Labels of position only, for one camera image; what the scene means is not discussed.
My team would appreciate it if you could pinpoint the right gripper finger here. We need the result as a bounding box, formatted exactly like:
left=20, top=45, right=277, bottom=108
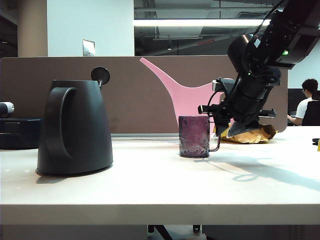
left=214, top=122, right=230, bottom=137
left=227, top=120, right=261, bottom=138

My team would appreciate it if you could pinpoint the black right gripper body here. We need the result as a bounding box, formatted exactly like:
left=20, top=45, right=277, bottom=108
left=198, top=74, right=281, bottom=126

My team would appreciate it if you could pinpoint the purple textured glass cup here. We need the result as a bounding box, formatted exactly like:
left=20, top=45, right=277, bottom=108
left=178, top=115, right=222, bottom=159

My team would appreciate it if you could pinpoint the black kettle with round-tipped spout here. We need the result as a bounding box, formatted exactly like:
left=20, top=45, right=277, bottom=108
left=36, top=66, right=114, bottom=176

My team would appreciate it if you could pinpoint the yellow potato chip bag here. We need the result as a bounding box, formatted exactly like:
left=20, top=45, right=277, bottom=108
left=219, top=124, right=277, bottom=145

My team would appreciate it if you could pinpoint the pink plastic watering can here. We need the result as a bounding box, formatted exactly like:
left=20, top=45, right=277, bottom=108
left=139, top=57, right=237, bottom=132

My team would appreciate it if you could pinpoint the black computer monitor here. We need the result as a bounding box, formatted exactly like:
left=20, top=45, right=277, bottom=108
left=287, top=88, right=305, bottom=117

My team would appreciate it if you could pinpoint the person in white shirt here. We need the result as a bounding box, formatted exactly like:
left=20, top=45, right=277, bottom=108
left=287, top=78, right=320, bottom=127

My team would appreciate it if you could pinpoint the black office chair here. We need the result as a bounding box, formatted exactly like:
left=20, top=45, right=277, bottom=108
left=301, top=97, right=320, bottom=127

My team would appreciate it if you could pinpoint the brown desk divider panel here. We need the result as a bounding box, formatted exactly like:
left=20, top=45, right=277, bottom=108
left=0, top=55, right=289, bottom=135

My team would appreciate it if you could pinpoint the long ceiling light strip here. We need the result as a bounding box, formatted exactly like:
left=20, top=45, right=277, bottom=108
left=133, top=18, right=272, bottom=27

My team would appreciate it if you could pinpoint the black table leg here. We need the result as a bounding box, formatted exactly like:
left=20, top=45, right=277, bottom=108
left=147, top=224, right=173, bottom=240

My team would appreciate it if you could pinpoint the black storage box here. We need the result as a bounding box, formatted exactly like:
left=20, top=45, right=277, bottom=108
left=0, top=118, right=42, bottom=151

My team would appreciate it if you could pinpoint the white and black cylinder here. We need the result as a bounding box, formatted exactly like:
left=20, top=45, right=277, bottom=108
left=0, top=101, right=15, bottom=118

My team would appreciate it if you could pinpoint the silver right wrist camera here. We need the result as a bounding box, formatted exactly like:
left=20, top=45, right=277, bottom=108
left=211, top=77, right=237, bottom=92

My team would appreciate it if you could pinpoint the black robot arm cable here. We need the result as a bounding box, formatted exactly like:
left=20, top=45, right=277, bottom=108
left=241, top=0, right=287, bottom=73

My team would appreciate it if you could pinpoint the silver wall plate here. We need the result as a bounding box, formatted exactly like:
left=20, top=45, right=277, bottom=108
left=82, top=39, right=96, bottom=57

